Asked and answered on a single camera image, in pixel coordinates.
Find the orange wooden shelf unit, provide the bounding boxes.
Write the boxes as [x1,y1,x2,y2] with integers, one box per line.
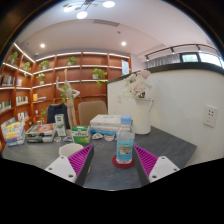
[0,42,132,135]

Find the dark blue chair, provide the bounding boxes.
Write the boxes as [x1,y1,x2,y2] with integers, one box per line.
[46,103,71,129]

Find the green and white box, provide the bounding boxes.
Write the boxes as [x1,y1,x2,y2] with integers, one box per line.
[71,125,91,145]

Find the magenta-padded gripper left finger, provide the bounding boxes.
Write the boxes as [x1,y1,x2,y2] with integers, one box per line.
[44,144,96,187]

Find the stack of colourful books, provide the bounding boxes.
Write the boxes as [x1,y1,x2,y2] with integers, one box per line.
[0,117,27,148]

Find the white wall power socket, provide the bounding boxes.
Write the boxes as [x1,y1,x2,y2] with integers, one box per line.
[203,105,218,128]

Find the flat round red coaster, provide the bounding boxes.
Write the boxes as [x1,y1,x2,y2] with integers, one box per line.
[111,154,136,169]

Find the clear plastic water bottle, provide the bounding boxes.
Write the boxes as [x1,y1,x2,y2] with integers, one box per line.
[115,115,136,165]

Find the stack of white books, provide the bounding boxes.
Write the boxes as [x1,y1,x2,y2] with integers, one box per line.
[89,114,123,136]

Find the white wall sign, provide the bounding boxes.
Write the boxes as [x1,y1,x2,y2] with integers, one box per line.
[121,59,130,76]

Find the ceiling air vent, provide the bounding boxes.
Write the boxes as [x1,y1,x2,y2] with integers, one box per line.
[92,19,120,28]

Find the black track light rail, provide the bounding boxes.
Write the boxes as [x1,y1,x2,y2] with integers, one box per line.
[144,43,221,62]

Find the cream ceramic mug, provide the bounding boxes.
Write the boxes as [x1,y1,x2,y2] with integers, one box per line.
[58,143,85,158]

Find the beige chair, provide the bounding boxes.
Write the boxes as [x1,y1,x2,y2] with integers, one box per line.
[77,100,109,127]

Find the green and white carton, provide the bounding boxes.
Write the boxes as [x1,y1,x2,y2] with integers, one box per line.
[54,113,67,137]

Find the stack of dark books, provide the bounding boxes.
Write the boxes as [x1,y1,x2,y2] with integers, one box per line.
[25,123,57,144]

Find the branched ceiling lamp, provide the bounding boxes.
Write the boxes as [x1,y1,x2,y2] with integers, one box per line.
[62,0,116,20]

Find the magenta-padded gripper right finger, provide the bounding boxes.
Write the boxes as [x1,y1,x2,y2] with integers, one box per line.
[132,144,181,187]

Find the grey curtain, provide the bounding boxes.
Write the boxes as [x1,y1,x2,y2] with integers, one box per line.
[146,53,183,69]

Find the wooden artist mannequin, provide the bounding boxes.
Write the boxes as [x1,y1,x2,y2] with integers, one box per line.
[55,68,81,129]

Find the window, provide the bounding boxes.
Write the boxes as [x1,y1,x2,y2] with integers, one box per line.
[181,52,223,68]

